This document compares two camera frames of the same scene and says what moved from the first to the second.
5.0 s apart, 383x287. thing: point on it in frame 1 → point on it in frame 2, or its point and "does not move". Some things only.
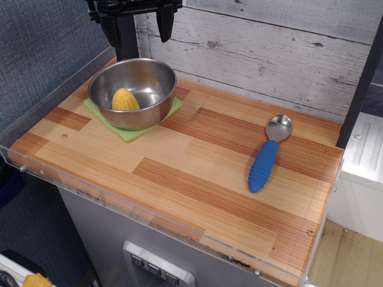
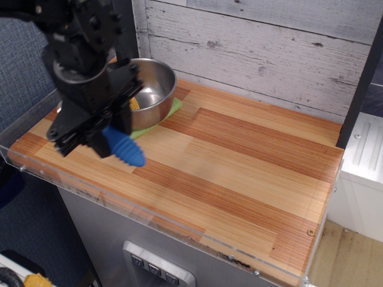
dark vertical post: (359, 99) does not move
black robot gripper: (108, 12) → (87, 104)
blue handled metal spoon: (278, 127) → (122, 145)
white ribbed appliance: (357, 204) does not move
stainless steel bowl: (133, 94) does not move
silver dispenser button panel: (145, 266) does not move
